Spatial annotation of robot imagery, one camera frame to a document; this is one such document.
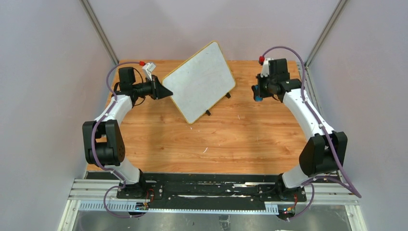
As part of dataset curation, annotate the aluminium corner post right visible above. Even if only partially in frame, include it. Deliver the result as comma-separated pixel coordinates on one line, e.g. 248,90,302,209
305,0,349,68

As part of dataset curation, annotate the aluminium corner post left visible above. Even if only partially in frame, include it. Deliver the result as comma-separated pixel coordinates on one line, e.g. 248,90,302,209
79,0,119,64

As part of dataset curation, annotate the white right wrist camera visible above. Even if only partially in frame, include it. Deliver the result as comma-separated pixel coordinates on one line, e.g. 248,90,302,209
260,58,274,77

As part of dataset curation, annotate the blue black whiteboard eraser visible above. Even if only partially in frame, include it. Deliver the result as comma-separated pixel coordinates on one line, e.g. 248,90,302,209
251,85,263,102

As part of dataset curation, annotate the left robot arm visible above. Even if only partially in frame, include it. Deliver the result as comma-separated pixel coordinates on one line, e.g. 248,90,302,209
82,63,173,192

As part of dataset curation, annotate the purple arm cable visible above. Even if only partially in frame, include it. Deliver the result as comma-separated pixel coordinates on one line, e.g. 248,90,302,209
258,46,362,221
91,61,151,219

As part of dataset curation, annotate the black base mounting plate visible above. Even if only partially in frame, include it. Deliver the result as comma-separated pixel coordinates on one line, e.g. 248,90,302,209
102,173,306,214

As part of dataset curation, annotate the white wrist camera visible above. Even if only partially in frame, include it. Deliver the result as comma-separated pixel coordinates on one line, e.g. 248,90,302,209
142,62,156,81
260,58,274,77

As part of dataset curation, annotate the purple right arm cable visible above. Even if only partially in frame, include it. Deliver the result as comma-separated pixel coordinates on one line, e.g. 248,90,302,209
258,46,362,221

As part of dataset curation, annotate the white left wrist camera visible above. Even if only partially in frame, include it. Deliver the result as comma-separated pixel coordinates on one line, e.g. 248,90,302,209
142,62,156,81

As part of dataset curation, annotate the aluminium side rail right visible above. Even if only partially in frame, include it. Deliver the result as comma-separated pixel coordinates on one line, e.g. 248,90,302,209
295,61,348,177

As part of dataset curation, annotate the aluminium corner post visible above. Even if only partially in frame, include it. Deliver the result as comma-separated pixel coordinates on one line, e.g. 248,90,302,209
79,0,119,64
305,0,349,68

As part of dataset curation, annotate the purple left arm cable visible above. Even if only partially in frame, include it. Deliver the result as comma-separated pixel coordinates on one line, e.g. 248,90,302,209
91,61,151,219

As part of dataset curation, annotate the aluminium frame rail front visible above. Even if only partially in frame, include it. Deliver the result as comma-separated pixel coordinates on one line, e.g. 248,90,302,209
58,172,367,231

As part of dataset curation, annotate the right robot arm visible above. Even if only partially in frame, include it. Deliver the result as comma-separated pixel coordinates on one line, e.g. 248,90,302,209
252,56,347,189

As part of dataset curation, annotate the yellow framed whiteboard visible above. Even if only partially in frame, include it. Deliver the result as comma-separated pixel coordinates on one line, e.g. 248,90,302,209
162,41,236,124

